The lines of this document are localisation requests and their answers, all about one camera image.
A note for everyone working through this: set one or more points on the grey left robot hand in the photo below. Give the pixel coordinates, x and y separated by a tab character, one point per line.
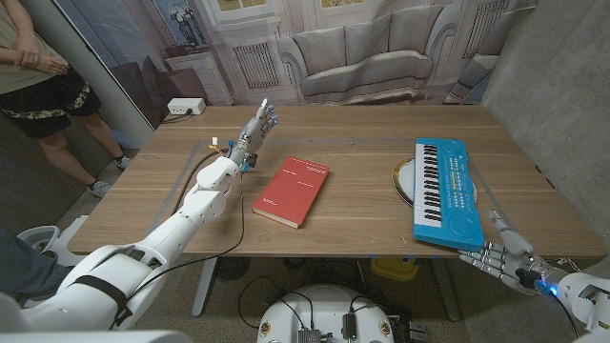
255	133

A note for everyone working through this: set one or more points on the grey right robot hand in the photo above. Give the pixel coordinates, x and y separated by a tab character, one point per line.
512	259

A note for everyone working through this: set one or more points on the blue toy piano keyboard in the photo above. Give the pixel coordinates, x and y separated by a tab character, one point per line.
445	195

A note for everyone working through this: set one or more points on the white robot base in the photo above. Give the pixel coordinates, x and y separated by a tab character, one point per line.
324	305

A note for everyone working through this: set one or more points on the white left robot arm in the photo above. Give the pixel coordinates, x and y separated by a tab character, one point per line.
143	257

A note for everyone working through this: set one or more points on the red notebook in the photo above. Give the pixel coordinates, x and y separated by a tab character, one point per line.
290	190

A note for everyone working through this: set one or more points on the white gold-rimmed paper plate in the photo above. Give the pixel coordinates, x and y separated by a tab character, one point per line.
404	178

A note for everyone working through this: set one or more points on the white table leg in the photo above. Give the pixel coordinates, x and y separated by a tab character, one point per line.
204	290
447	290

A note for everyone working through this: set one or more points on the white power strip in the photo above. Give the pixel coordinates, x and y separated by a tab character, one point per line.
186	105

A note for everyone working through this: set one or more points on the yellow object under table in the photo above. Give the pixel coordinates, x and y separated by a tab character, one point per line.
395	269

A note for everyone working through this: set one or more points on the black round floor fan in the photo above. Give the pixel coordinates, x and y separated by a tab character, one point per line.
231	268

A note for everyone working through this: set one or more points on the printed living room backdrop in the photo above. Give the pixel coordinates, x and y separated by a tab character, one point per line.
362	47

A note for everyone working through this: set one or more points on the person in black shorts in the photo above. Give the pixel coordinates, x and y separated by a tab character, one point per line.
43	100

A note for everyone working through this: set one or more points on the person in blue jeans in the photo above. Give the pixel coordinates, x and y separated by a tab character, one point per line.
24	271

